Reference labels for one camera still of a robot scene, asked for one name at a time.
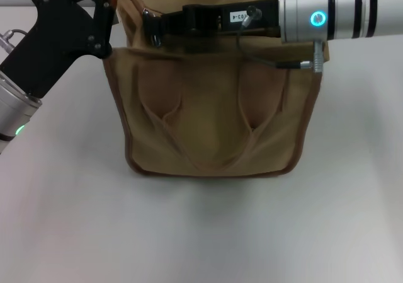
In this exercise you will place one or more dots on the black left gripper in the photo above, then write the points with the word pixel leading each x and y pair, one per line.
pixel 50 40

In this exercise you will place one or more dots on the khaki canvas food bag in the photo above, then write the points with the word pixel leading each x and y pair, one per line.
pixel 214 113

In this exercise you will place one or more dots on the silver zipper pull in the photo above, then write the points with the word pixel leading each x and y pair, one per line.
pixel 155 39

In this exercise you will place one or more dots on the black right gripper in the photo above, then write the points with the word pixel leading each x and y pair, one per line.
pixel 226 16

